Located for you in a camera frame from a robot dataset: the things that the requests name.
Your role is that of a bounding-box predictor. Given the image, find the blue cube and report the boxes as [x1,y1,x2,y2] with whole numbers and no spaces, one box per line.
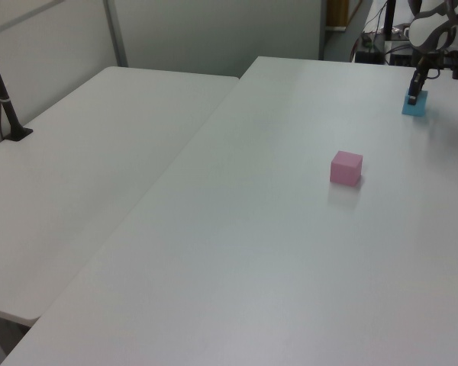
[401,89,430,117]

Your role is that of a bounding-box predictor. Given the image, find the black electronics box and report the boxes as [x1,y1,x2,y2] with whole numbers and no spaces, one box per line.
[355,31,385,64]

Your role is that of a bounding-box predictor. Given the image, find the white side table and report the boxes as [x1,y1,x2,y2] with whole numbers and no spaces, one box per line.
[0,66,240,322]

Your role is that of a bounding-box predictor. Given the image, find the wooden panel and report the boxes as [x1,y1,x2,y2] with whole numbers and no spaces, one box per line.
[325,0,364,30]

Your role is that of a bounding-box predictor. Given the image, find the black pole with clamp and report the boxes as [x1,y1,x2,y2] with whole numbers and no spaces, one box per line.
[0,30,34,143]

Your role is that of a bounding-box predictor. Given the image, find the black upright stand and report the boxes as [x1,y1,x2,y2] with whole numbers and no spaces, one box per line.
[382,0,398,64]

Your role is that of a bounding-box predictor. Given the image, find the grey partition post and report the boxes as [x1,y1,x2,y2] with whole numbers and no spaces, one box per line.
[102,0,129,68]

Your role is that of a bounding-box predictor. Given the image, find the pink cube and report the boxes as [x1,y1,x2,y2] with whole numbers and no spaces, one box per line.
[329,149,364,188]

